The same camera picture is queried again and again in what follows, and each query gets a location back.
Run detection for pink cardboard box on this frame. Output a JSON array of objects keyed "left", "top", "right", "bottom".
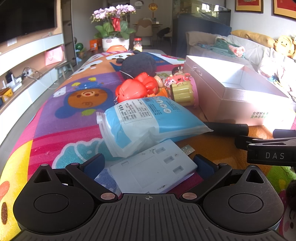
[{"left": 184, "top": 55, "right": 295, "bottom": 131}]

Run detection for blue white wipes pack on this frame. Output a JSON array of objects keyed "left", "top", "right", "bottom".
[{"left": 97, "top": 96, "right": 211, "bottom": 158}]

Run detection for white plastic device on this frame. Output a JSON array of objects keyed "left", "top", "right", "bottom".
[{"left": 109, "top": 140, "right": 197, "bottom": 194}]

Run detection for orange plastic toy piece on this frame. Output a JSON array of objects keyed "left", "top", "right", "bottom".
[{"left": 148, "top": 87, "right": 168, "bottom": 97}]

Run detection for black haired doll keychain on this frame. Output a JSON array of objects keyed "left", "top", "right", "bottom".
[{"left": 171, "top": 65, "right": 184, "bottom": 76}]

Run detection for red hooded figure keychain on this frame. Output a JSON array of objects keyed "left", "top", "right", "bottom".
[{"left": 115, "top": 72, "right": 159, "bottom": 103}]

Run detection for black plush toy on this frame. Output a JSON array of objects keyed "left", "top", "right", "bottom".
[{"left": 116, "top": 51, "right": 157, "bottom": 80}]

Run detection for colourful cartoon play mat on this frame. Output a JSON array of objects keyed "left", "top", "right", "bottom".
[{"left": 1, "top": 51, "right": 295, "bottom": 240}]

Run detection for grey covered sofa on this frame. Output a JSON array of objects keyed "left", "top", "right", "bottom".
[{"left": 186, "top": 30, "right": 295, "bottom": 101}]

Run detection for pink plush on sofa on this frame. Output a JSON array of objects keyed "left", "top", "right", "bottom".
[{"left": 228, "top": 45, "right": 245, "bottom": 58}]

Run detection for green clothes on sofa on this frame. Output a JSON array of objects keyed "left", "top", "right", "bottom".
[{"left": 209, "top": 38, "right": 236, "bottom": 57}]

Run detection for yellow plush doll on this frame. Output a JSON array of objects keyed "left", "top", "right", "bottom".
[{"left": 274, "top": 36, "right": 295, "bottom": 59}]

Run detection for yellow cushion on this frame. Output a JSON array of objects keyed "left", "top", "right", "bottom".
[{"left": 231, "top": 30, "right": 275, "bottom": 48}]

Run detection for small wooden stool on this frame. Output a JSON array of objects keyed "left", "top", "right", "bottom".
[{"left": 55, "top": 61, "right": 74, "bottom": 80}]

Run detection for white tv shelf unit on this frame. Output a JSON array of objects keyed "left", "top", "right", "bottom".
[{"left": 1, "top": 33, "right": 64, "bottom": 142}]

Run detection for glass jar red lid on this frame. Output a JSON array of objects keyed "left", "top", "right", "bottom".
[{"left": 133, "top": 37, "right": 142, "bottom": 52}]

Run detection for pink gift bag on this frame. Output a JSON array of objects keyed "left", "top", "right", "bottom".
[{"left": 45, "top": 45, "right": 64, "bottom": 66}]

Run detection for glass fish tank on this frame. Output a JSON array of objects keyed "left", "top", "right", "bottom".
[{"left": 172, "top": 1, "right": 231, "bottom": 26}]

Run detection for dining chair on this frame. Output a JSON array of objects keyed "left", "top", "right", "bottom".
[{"left": 135, "top": 18, "right": 153, "bottom": 46}]

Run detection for orange round bowl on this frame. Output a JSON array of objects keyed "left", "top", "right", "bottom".
[{"left": 107, "top": 45, "right": 126, "bottom": 52}]

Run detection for potted pink orchid plant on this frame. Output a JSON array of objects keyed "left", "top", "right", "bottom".
[{"left": 90, "top": 4, "right": 136, "bottom": 52}]

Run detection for black television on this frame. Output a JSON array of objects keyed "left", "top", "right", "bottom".
[{"left": 1, "top": 0, "right": 57, "bottom": 43}]

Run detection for red framed wall picture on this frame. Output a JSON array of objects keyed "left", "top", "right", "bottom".
[{"left": 235, "top": 0, "right": 263, "bottom": 13}]

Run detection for round wall clock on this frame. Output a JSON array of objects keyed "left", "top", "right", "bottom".
[{"left": 134, "top": 0, "right": 144, "bottom": 8}]

